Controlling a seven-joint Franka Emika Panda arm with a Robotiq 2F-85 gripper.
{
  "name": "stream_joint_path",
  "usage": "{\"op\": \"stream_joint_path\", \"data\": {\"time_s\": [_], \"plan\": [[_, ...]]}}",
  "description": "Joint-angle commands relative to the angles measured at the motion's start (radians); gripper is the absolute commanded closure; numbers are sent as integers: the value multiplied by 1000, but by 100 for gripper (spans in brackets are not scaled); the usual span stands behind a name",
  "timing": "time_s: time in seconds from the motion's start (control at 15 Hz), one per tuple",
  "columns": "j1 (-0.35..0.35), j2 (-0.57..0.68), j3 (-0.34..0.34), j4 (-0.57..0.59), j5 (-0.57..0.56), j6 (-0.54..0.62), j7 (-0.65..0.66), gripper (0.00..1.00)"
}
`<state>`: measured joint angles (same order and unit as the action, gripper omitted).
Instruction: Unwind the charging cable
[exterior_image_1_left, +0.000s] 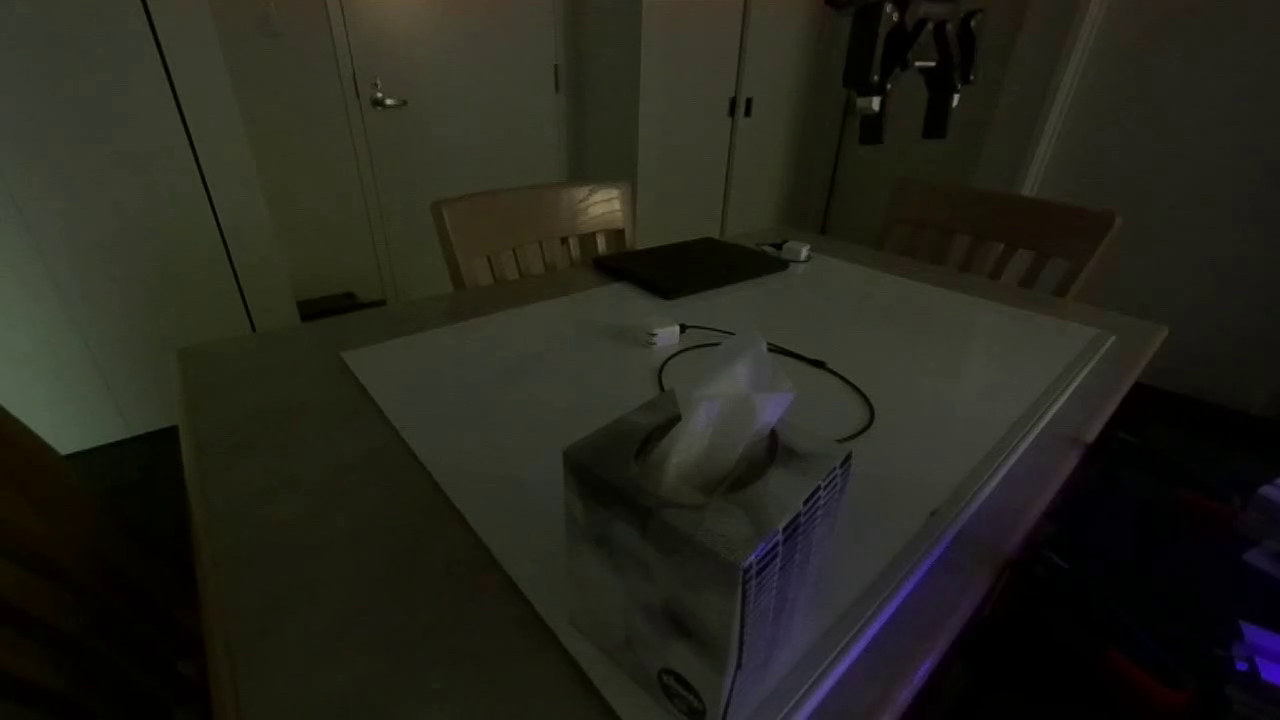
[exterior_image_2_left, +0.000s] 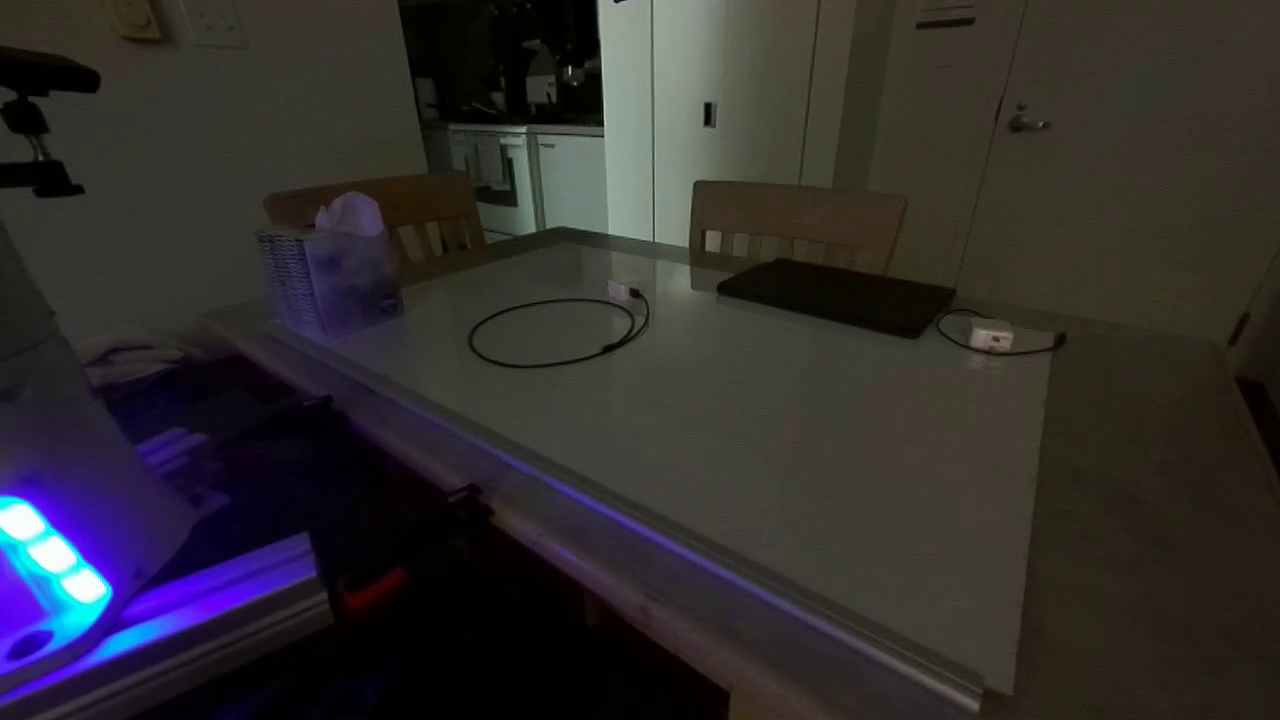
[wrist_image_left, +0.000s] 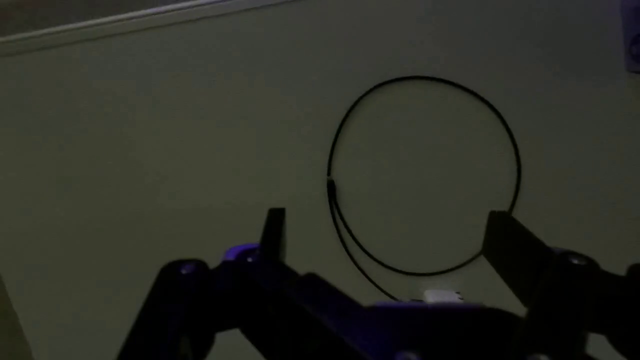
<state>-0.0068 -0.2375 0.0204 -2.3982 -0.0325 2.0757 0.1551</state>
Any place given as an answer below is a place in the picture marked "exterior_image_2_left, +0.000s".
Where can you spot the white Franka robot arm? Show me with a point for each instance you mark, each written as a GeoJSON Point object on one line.
{"type": "Point", "coordinates": [65, 441]}

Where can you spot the white table mat board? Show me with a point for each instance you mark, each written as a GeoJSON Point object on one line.
{"type": "Point", "coordinates": [734, 455]}

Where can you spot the black closed laptop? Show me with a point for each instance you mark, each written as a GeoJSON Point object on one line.
{"type": "Point", "coordinates": [841, 296]}

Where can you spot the wooden slatted chair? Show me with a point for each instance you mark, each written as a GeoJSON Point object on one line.
{"type": "Point", "coordinates": [803, 220]}
{"type": "Point", "coordinates": [426, 215]}

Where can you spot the white closet door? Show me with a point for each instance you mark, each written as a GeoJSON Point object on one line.
{"type": "Point", "coordinates": [747, 83]}

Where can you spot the grey tissue box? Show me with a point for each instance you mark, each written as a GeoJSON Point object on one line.
{"type": "Point", "coordinates": [335, 286]}

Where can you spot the white tissue sheet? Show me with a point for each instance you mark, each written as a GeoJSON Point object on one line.
{"type": "Point", "coordinates": [351, 215]}

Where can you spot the small white power adapter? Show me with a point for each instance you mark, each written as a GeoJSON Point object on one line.
{"type": "Point", "coordinates": [993, 338]}

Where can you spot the red clamp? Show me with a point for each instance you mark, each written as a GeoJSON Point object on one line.
{"type": "Point", "coordinates": [374, 590]}

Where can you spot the metal robot mounting platform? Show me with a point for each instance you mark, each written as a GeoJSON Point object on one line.
{"type": "Point", "coordinates": [242, 586]}

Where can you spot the door sign plate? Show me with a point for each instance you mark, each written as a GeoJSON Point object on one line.
{"type": "Point", "coordinates": [946, 13]}

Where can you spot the white room door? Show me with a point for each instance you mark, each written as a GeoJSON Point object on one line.
{"type": "Point", "coordinates": [1133, 161]}

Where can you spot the yellowish wall plate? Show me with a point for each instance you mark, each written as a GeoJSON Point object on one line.
{"type": "Point", "coordinates": [133, 17]}

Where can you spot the black camera on tripod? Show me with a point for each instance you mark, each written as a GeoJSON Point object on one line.
{"type": "Point", "coordinates": [32, 73]}

